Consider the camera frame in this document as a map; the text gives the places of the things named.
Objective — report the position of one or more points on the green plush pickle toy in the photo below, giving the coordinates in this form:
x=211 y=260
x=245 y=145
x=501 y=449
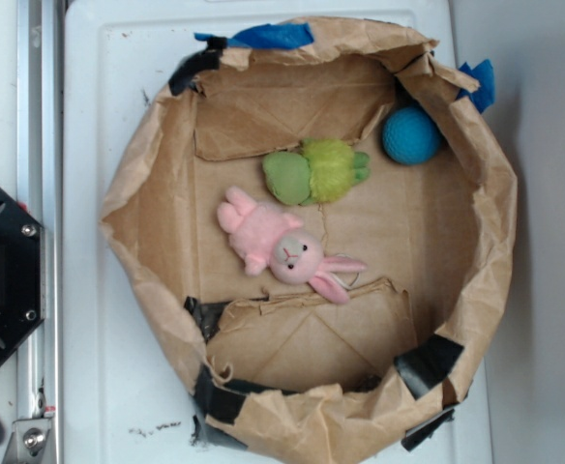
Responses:
x=323 y=171

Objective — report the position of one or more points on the pink plush bunny toy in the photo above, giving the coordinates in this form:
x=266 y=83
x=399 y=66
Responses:
x=266 y=237

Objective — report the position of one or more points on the brown paper bag container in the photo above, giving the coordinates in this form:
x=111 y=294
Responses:
x=276 y=369

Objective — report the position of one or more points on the blue dimpled ball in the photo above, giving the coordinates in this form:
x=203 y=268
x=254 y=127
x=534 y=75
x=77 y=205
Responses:
x=410 y=136

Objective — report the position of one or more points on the white plastic tray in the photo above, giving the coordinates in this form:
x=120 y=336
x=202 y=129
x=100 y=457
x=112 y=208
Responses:
x=121 y=402

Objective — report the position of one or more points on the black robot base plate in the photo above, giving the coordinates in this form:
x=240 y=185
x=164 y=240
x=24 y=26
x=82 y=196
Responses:
x=20 y=275

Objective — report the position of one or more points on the aluminium rail frame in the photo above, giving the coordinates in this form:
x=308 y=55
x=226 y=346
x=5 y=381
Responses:
x=39 y=186

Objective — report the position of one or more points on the metal corner bracket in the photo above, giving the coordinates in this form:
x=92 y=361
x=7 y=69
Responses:
x=29 y=442

